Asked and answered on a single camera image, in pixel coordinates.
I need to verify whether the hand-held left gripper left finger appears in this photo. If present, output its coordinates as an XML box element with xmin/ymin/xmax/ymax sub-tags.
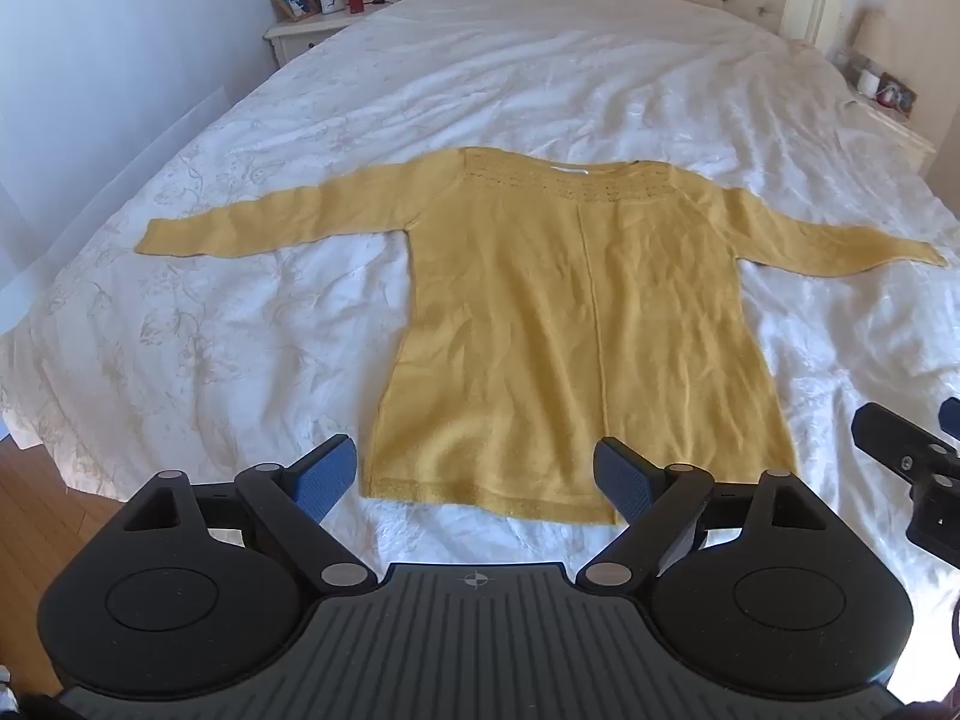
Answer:
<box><xmin>120</xmin><ymin>433</ymin><xmax>380</xmax><ymax>601</ymax></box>

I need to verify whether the cream nightstand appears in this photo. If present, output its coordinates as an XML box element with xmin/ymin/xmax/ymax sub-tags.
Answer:
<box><xmin>844</xmin><ymin>90</ymin><xmax>938</xmax><ymax>175</ymax></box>
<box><xmin>262</xmin><ymin>0</ymin><xmax>410</xmax><ymax>74</ymax></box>

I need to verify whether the dark photo frame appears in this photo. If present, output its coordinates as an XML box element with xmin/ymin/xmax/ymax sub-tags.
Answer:
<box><xmin>877</xmin><ymin>73</ymin><xmax>918</xmax><ymax>118</ymax></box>

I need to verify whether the yellow knit sweater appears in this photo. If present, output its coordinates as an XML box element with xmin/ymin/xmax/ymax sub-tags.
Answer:
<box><xmin>135</xmin><ymin>147</ymin><xmax>950</xmax><ymax>526</ymax></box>

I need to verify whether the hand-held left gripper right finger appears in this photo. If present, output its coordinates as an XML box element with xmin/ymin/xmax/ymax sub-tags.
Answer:
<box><xmin>574</xmin><ymin>436</ymin><xmax>833</xmax><ymax>598</ymax></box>

